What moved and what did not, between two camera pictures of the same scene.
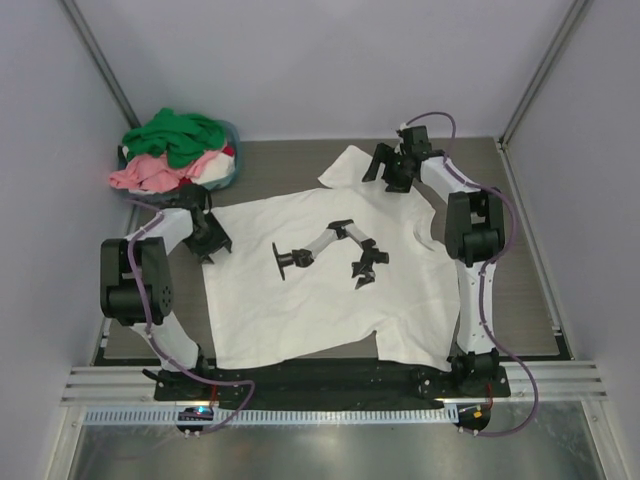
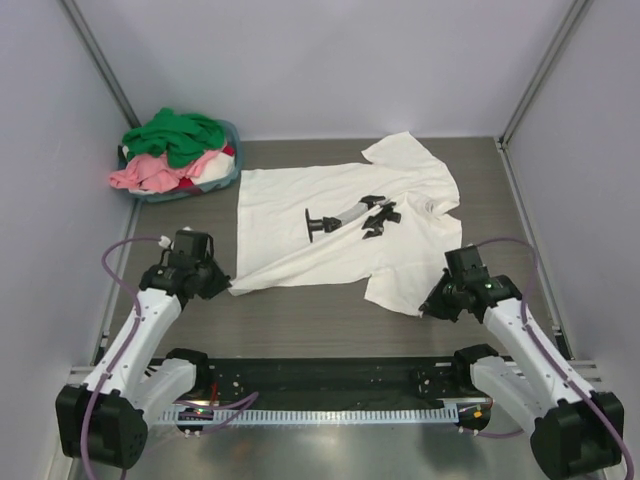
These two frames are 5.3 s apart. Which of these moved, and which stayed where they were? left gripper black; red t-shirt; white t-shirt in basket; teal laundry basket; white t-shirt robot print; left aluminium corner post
Moved: left gripper black; white t-shirt robot print
Stayed: left aluminium corner post; white t-shirt in basket; teal laundry basket; red t-shirt
